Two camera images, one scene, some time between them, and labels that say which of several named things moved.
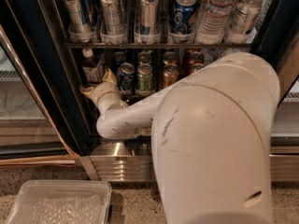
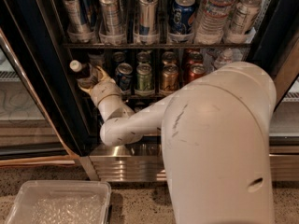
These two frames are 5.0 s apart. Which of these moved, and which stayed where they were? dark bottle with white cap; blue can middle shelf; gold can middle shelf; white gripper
Moved: dark bottle with white cap
Stayed: white gripper; blue can middle shelf; gold can middle shelf
